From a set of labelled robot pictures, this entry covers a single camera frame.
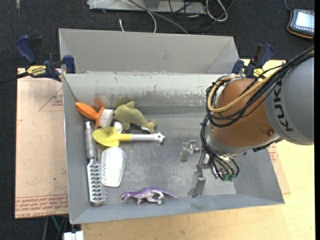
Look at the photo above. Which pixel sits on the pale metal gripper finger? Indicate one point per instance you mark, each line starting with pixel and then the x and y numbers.
pixel 198 185
pixel 184 154

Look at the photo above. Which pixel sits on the grey metal bin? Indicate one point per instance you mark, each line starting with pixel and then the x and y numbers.
pixel 155 164

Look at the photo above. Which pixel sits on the purple toy dinosaur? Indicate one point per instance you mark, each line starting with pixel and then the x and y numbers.
pixel 147 195

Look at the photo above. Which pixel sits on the green plush dolphin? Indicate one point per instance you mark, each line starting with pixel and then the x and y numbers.
pixel 130 115

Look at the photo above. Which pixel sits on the small white round plastic piece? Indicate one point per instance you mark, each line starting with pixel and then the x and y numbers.
pixel 119 127

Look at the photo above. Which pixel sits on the white plastic scoop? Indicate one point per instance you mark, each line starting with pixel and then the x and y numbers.
pixel 113 166

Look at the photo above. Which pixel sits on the orange brush with white bristles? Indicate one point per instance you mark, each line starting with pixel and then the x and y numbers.
pixel 90 111

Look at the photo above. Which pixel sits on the brown cardboard board, red print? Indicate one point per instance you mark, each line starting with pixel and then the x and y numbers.
pixel 40 144

